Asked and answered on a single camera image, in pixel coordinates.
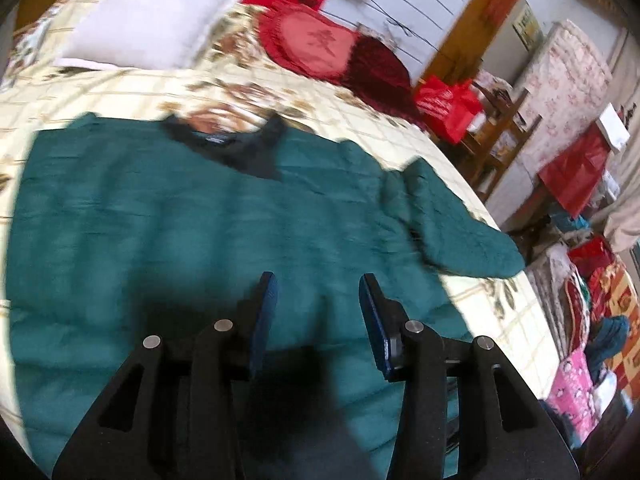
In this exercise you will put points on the red heart-shaped cushion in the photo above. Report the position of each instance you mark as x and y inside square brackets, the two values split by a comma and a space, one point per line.
[310, 40]

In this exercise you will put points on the orange wooden door frame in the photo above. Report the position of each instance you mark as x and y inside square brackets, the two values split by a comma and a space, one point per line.
[480, 10]

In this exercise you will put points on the wooden chair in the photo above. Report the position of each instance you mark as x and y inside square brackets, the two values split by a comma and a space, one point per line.
[492, 145]

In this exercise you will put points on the green puffer jacket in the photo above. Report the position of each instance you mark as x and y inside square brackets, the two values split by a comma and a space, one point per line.
[200, 235]

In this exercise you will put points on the dark red fringed cushion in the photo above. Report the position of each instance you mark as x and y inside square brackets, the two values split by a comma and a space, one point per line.
[375, 70]

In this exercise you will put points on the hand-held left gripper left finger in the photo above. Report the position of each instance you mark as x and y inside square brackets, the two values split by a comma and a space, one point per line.
[267, 310]

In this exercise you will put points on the white box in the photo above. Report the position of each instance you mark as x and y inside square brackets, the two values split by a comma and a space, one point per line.
[614, 127]

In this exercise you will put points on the white pillow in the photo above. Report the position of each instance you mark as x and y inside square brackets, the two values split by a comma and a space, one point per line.
[145, 20]

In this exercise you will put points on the pile of colourful clothes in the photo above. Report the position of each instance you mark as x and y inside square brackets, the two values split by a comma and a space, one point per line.
[607, 305]

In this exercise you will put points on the beige hanging cloth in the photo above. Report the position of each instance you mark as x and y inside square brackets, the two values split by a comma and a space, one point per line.
[625, 210]

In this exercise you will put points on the floral checked bedspread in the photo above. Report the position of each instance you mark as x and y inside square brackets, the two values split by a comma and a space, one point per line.
[350, 110]

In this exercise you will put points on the red gift bag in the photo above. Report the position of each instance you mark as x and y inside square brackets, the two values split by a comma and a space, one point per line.
[445, 105]

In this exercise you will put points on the floral upright mattress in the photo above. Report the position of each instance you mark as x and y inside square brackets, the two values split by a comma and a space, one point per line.
[570, 75]

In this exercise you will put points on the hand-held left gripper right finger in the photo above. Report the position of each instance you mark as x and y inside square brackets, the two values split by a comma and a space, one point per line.
[372, 320]

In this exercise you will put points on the framed wall picture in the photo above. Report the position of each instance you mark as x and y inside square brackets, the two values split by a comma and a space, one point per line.
[527, 27]

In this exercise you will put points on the large red paper bag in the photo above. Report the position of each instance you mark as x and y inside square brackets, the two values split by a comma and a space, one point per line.
[575, 170]

